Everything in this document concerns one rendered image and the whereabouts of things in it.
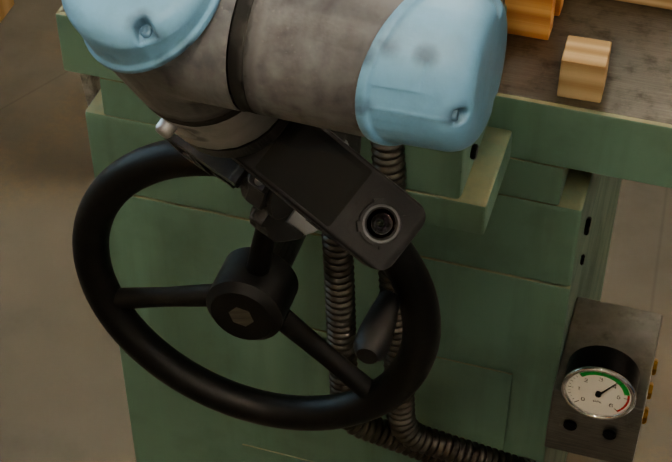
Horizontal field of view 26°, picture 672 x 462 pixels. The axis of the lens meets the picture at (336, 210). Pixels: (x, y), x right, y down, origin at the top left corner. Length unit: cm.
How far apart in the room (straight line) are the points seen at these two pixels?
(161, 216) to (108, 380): 82
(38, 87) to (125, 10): 203
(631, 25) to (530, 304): 25
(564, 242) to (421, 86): 61
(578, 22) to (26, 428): 114
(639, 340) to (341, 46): 76
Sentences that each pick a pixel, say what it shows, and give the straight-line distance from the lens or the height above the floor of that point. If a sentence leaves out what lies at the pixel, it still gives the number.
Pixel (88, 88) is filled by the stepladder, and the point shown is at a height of 18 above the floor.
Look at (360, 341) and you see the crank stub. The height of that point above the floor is 86.
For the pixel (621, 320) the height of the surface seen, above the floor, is 62.
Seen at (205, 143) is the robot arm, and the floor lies 111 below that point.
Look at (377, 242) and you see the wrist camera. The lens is 81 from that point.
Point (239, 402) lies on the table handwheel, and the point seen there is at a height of 69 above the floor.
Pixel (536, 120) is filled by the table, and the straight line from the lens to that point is 114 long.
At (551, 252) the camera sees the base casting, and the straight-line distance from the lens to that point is 123.
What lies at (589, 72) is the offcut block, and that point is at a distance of 112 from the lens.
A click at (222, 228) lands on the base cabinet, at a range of 132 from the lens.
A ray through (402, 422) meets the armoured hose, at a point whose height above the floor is 64.
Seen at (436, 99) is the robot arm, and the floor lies 121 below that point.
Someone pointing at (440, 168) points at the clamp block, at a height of 90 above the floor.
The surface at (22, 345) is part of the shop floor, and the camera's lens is 220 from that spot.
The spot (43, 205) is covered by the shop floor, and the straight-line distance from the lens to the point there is 242.
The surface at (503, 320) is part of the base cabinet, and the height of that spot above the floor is 66.
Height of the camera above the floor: 159
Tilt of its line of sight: 42 degrees down
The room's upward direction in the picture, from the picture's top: straight up
